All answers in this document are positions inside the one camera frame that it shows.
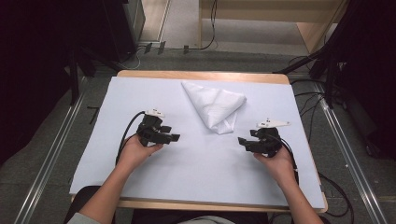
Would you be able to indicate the person's grey sleeve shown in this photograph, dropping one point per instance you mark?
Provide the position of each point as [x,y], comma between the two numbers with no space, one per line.
[77,219]

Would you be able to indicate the white zippered cloth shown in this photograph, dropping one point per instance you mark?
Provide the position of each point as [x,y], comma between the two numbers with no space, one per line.
[214,105]

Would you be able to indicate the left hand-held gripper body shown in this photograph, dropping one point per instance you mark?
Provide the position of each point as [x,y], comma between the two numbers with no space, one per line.
[149,130]

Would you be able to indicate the metal floor rail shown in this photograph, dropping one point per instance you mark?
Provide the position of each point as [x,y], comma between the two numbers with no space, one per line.
[351,161]
[46,165]

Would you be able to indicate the light wooden bench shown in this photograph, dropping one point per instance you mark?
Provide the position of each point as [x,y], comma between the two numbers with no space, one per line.
[267,11]

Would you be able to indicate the black cabinet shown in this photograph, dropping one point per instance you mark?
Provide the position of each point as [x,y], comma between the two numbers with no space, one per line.
[124,28]

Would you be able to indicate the white table sheet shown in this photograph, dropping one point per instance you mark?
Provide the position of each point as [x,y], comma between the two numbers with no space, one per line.
[199,168]

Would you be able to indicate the person's right hand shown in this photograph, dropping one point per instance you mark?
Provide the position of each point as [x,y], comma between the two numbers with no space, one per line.
[281,168]

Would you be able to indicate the black curtain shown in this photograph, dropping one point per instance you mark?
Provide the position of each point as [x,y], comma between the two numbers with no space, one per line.
[370,62]

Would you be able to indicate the wooden table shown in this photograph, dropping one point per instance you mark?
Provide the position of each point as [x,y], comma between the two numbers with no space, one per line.
[202,74]

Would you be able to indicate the person's left hand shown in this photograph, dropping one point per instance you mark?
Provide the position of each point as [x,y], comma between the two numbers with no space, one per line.
[134,154]

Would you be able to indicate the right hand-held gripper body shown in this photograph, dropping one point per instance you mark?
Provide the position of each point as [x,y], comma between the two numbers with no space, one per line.
[269,141]

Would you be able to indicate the person's dark pants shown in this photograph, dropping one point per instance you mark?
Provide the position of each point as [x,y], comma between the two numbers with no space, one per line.
[85,196]

